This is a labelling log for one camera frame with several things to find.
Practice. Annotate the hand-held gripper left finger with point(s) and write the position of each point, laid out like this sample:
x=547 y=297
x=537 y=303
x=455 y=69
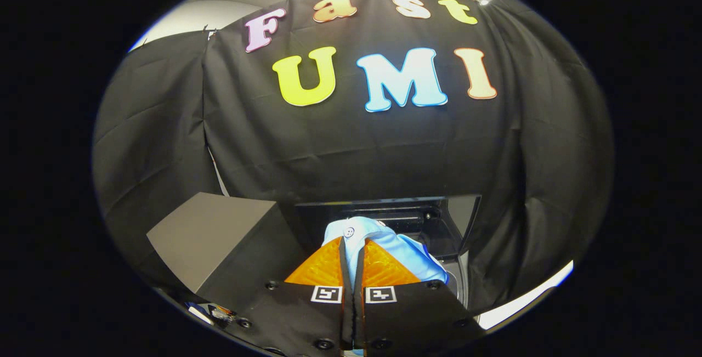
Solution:
x=307 y=318

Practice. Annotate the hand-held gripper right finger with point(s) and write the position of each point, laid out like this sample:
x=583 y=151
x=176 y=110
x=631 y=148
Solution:
x=406 y=318

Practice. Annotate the light blue polo shirt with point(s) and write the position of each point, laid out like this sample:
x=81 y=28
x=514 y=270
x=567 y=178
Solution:
x=395 y=250

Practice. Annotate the grey and black cabinet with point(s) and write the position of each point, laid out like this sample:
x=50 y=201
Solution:
x=208 y=236

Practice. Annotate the black backdrop cloth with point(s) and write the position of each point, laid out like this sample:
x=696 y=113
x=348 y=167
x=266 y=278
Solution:
x=356 y=148

